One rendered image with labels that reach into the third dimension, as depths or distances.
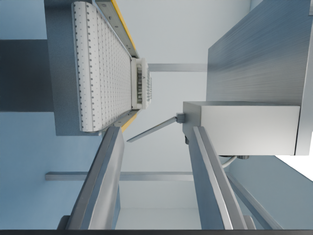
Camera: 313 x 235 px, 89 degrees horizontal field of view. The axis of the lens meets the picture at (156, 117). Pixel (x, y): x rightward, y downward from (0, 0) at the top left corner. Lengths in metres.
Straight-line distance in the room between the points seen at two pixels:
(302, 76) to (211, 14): 3.66
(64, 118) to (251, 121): 0.40
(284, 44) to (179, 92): 3.33
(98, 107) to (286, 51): 0.43
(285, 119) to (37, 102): 0.62
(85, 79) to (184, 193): 4.66
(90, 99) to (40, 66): 0.24
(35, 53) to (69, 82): 0.19
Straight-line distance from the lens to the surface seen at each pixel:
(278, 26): 0.52
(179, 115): 0.50
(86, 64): 0.37
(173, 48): 3.74
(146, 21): 3.83
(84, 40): 0.38
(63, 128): 0.42
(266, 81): 0.52
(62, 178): 1.77
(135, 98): 0.79
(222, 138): 0.36
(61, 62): 0.42
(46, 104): 0.55
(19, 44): 0.60
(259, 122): 0.38
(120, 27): 0.50
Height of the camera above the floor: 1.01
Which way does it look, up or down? level
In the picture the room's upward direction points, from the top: 90 degrees clockwise
